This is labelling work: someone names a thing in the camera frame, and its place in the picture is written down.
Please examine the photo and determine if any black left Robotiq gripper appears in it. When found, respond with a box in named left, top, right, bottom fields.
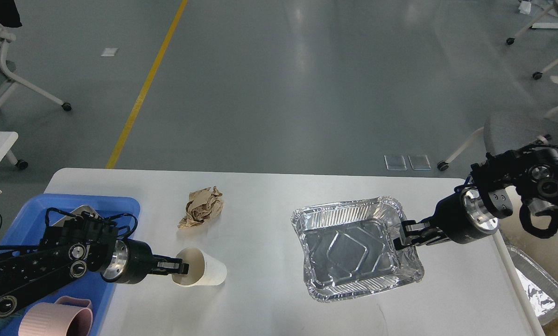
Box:
left=101, top=239, right=190, bottom=284

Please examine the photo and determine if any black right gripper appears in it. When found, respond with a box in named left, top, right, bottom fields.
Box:
left=393, top=189, right=499, bottom=250

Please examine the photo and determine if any white paper cup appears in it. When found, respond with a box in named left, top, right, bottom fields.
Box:
left=171, top=247, right=227, bottom=287

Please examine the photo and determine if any aluminium foil tray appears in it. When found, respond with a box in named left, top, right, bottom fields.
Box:
left=291, top=196, right=425, bottom=303

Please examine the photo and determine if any brown paper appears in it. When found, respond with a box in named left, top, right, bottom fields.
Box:
left=177, top=186, right=225, bottom=228

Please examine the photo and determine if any pink HOME mug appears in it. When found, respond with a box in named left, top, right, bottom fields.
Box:
left=18, top=296, right=93, bottom=336

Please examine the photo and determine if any small stainless steel tray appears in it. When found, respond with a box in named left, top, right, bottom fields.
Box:
left=60, top=205, right=101, bottom=223

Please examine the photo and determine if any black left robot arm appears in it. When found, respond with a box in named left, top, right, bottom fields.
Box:
left=0, top=208, right=191, bottom=318

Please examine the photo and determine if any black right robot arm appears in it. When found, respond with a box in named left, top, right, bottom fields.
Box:
left=393, top=135, right=558, bottom=250

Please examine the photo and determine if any grey office chair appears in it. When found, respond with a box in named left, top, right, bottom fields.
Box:
left=437, top=109, right=558, bottom=171

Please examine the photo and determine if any white bin at right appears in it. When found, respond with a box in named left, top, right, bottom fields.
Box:
left=500, top=187, right=558, bottom=336

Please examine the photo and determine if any blue plastic tray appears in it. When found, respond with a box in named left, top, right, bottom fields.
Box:
left=0, top=194, right=141, bottom=336

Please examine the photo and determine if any white chair base right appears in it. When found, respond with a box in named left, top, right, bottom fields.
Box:
left=507, top=0, right=558, bottom=118

